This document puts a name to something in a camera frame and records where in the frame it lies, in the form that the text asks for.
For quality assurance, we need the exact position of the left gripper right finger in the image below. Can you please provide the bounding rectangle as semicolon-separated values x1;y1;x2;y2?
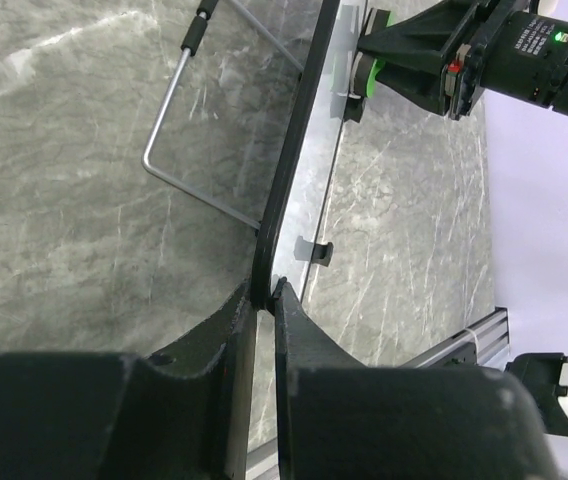
273;280;559;479

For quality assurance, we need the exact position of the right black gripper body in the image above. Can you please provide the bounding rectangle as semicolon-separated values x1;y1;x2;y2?
433;1;529;120

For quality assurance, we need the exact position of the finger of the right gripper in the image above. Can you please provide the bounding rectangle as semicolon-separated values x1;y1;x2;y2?
375;63;451;115
358;1;479;65

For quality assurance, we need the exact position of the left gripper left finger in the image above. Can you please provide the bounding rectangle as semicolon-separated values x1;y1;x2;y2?
0;284;257;479

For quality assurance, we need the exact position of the green whiteboard eraser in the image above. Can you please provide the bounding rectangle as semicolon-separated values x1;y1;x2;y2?
349;8;394;100

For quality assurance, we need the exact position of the small black-framed whiteboard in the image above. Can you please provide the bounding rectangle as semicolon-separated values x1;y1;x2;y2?
142;1;367;310

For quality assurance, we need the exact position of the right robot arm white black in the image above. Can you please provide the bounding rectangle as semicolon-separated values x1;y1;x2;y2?
350;1;568;120

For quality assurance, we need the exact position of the aluminium front rail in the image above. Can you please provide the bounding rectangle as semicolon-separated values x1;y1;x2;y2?
245;307;510;479

